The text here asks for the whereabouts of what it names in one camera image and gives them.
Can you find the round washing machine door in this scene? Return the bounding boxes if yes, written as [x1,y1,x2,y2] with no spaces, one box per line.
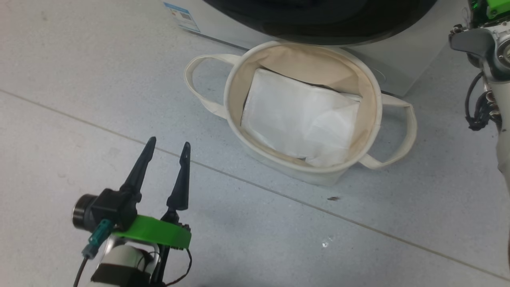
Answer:
[202,0,439,46]

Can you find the cream fabric laundry basket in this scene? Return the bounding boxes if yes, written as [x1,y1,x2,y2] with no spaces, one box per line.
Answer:
[184,41,418,186]

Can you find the white cloth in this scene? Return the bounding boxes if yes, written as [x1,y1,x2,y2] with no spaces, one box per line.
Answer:
[240,68,362,168]

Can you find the blue white energy label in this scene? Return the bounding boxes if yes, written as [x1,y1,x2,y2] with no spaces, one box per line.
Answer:
[163,2,201,33]

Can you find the left thin black gripper cable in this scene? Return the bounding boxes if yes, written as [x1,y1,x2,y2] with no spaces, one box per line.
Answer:
[165,247,193,286]

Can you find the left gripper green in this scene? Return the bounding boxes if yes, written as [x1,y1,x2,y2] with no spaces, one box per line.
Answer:
[114,137,192,251]

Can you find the left teal cable connector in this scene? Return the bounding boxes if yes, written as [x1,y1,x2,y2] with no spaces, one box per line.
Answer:
[82,219,114,259]

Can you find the right arm black cable bundle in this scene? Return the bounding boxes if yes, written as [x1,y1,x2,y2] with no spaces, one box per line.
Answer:
[465,72,493,132]

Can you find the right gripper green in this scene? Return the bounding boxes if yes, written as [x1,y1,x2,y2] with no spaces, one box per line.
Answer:
[468,0,510,20]

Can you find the left camera cable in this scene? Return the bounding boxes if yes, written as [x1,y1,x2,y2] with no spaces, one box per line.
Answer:
[73,255,90,287]

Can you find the white washing machine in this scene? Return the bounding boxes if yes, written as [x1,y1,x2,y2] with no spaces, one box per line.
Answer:
[163,0,471,97]

